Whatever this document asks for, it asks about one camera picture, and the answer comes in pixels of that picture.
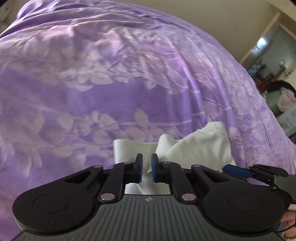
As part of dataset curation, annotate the door frame with glass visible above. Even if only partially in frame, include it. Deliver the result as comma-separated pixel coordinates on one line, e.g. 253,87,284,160
239,1,295,79

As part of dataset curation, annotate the purple floral bed cover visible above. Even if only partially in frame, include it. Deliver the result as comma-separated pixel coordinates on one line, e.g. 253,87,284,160
1,1,295,240

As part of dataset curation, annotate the white printed sweatshirt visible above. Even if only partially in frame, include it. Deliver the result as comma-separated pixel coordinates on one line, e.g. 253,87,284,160
113,121,235,195

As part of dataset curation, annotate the person's right hand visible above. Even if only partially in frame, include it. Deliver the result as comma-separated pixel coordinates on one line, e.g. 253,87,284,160
281,210,296,240

